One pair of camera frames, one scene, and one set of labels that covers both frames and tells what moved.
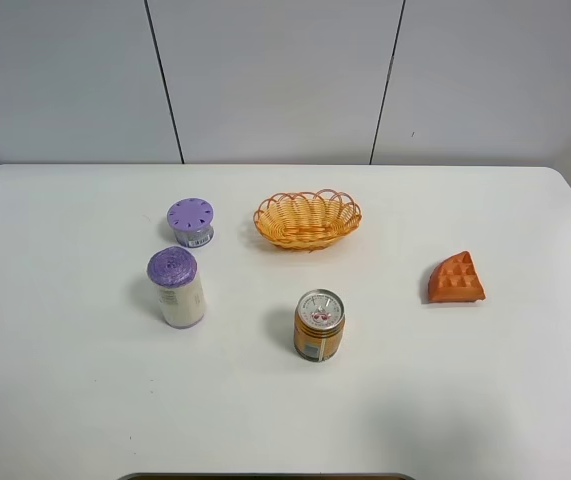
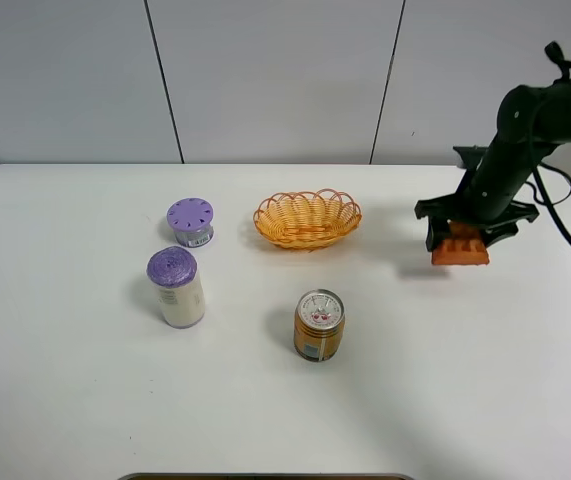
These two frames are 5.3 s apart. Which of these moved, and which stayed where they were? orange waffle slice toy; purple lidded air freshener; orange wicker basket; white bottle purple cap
Moved: orange waffle slice toy
Stayed: white bottle purple cap; purple lidded air freshener; orange wicker basket
